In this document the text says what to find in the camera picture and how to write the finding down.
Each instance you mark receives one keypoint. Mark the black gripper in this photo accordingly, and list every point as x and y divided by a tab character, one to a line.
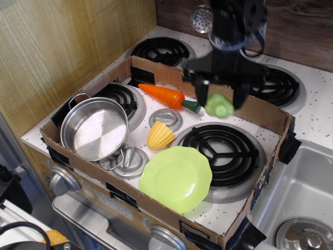
224	68

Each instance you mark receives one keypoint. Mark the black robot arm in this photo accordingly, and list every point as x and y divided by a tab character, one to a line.
233	22

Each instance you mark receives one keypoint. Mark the orange toy carrot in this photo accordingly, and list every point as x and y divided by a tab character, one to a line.
170	97

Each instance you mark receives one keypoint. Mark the silver middle stove knob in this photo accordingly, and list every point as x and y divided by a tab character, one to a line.
169	117

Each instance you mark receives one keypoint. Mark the front right black burner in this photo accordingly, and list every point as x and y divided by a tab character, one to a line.
236	158

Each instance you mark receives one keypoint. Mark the hanging silver strainer ladle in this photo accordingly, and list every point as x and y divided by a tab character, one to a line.
201	19

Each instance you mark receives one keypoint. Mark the yellow toy corn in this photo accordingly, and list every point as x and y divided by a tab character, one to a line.
160	136

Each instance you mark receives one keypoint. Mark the brown cardboard fence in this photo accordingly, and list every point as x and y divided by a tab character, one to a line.
254	111

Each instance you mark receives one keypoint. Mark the front left black burner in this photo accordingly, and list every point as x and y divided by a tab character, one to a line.
129	98

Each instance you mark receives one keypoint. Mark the green plastic plate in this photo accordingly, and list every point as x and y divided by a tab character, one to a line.
178	177

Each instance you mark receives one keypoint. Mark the silver front top knob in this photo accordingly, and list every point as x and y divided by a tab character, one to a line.
130	163

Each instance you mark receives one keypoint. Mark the silver sink basin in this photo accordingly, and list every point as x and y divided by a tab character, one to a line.
302	188

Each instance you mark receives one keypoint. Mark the stainless steel pot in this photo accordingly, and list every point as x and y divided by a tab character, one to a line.
95	128

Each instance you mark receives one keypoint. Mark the silver right oven knob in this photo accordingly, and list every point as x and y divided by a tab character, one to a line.
163	239

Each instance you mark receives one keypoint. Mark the silver oven knob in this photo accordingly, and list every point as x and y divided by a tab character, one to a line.
62	182
163	239

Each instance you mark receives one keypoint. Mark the silver sink drain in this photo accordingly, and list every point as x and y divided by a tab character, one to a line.
303	233

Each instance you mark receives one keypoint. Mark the silver left oven knob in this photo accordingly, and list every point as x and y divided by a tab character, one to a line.
62	182

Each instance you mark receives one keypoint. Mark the yellow object bottom left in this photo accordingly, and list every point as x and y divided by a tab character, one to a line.
56	237

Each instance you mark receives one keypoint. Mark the silver oven door handle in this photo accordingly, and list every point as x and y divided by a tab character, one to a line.
95	228

